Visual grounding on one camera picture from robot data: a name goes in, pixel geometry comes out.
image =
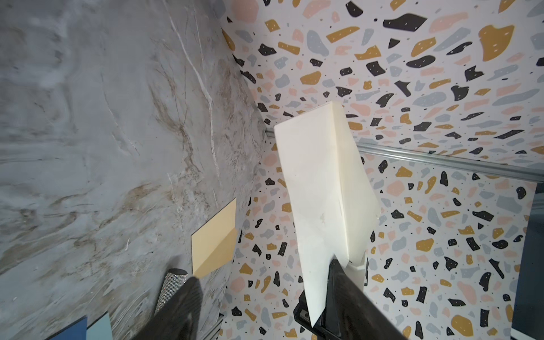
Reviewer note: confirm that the dark blue envelope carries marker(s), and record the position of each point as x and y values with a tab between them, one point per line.
75	331

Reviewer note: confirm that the glitter tube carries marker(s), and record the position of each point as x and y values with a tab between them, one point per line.
173	280

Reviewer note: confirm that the yellow envelope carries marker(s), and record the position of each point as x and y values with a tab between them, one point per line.
213	245

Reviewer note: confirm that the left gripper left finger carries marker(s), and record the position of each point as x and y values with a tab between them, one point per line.
179	317

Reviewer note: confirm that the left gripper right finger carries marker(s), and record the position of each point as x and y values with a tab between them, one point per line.
350	314

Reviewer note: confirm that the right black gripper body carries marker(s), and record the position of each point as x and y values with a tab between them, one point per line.
340	281

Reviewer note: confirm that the cream white envelope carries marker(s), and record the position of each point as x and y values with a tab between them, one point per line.
334	207

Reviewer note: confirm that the light blue envelope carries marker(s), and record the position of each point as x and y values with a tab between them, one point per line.
100	329

